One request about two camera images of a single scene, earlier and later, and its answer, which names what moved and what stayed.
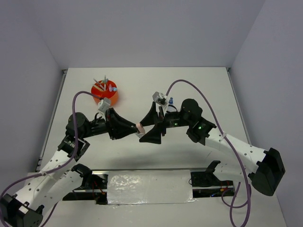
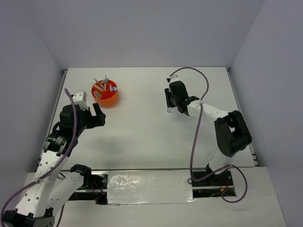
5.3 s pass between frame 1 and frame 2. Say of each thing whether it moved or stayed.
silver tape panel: stayed
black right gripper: moved
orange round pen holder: stayed
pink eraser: moved
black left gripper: moved
